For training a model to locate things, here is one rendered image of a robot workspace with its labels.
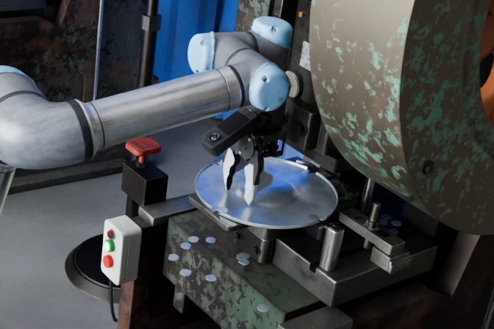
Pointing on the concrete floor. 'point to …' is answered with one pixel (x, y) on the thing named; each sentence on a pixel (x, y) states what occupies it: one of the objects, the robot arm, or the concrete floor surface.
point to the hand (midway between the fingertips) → (236, 192)
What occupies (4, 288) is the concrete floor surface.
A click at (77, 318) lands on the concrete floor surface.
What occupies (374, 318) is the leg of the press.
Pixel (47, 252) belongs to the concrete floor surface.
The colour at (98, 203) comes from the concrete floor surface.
